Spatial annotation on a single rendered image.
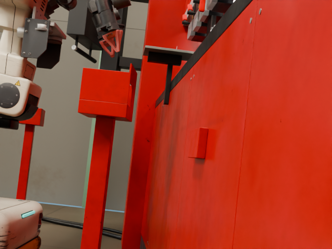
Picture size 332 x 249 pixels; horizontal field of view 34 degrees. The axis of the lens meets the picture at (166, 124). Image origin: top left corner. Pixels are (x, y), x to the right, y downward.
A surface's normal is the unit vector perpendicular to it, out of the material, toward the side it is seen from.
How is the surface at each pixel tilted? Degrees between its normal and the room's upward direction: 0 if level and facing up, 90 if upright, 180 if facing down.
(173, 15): 90
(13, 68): 90
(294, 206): 90
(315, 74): 90
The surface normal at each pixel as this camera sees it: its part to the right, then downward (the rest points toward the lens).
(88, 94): -0.04, -0.07
